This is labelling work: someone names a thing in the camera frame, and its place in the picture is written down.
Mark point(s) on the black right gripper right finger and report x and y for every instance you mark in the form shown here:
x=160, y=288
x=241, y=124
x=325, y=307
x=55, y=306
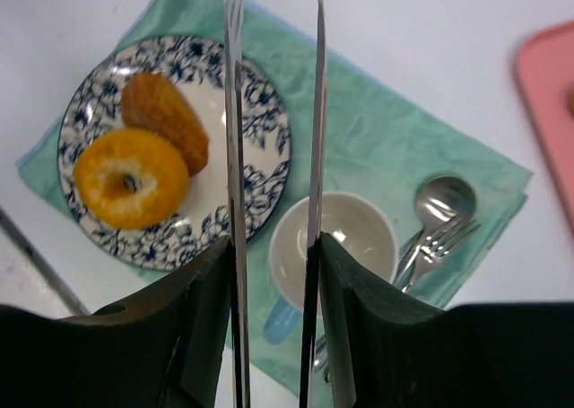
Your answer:
x=388, y=349

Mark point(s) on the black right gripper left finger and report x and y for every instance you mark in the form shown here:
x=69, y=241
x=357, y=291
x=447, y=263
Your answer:
x=159, y=347

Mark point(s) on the yellow ring donut bread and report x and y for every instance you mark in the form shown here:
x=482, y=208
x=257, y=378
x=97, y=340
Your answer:
x=131, y=178

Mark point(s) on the orange-brown pastry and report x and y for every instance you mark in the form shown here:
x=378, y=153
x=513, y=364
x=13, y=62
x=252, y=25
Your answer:
x=151, y=101

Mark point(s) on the stainless steel tongs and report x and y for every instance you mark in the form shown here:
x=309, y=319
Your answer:
x=233, y=21

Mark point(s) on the silver fork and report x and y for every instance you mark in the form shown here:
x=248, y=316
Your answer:
x=431, y=252

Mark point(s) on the light blue mug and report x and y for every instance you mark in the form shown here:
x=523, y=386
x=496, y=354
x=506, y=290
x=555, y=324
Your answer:
x=358, y=225

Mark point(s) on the silver spoon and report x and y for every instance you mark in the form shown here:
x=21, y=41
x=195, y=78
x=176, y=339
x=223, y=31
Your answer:
x=438, y=201

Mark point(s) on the blue floral ceramic plate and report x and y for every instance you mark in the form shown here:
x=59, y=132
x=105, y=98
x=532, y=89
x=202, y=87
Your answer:
x=196, y=66

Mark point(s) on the pink plastic tray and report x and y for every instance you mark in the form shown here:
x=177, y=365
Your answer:
x=544, y=74

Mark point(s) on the aluminium rail frame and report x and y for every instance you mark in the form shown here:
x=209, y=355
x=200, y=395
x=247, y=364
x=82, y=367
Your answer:
x=53, y=280

